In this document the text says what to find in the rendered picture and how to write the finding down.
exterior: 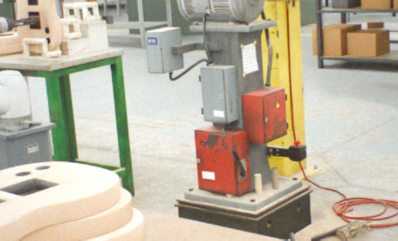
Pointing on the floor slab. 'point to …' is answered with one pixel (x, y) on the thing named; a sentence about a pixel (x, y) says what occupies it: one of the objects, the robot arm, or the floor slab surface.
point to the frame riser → (277, 222)
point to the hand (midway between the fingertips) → (33, 20)
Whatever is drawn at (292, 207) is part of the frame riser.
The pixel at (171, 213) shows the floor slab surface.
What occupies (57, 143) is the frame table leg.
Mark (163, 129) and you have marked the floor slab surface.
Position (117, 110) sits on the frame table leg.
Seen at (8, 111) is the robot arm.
